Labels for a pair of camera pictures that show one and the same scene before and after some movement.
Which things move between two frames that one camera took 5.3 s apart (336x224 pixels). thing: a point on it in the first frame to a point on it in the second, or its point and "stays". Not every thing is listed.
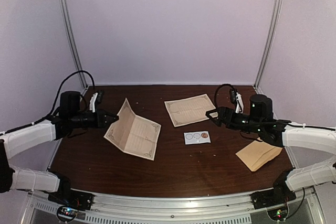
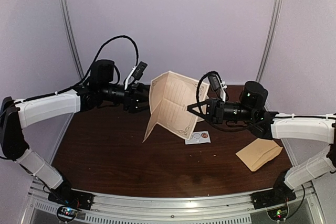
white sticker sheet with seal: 197,137 stays
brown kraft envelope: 256,153 stays
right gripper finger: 215,120 to 200,110
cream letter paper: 133,134 to 170,95
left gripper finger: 108,123 to 145,103
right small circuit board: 278,214 stays
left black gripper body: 99,113 to 128,98
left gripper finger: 111,117 to 145,89
